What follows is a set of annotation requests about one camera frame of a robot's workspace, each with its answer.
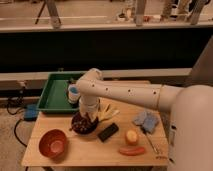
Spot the white and blue cup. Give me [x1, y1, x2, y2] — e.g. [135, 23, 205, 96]
[68, 84, 80, 104]

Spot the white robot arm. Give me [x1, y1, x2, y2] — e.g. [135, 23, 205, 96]
[77, 68, 213, 171]

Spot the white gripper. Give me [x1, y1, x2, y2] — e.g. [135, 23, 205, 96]
[80, 105, 99, 122]

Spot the metal fork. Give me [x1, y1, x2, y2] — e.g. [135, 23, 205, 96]
[144, 132, 159, 154]

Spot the dark grapes bunch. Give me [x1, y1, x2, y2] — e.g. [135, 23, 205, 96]
[72, 115, 94, 132]

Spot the black rectangular block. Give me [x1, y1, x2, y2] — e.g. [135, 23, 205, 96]
[98, 123, 119, 142]

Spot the blue cloth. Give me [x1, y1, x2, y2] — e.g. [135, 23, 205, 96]
[132, 111, 159, 134]

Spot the orange carrot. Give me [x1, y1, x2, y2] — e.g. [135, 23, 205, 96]
[118, 147, 145, 156]

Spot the red bowl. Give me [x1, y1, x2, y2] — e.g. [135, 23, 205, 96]
[39, 129, 67, 159]

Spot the green plastic tray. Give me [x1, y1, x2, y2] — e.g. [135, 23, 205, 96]
[37, 72, 83, 114]

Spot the black cable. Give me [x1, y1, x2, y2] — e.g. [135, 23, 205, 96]
[6, 96, 28, 148]

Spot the blue power box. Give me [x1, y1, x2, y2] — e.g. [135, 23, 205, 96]
[24, 104, 38, 121]

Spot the dark purple bowl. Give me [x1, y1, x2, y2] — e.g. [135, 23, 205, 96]
[71, 112, 99, 134]

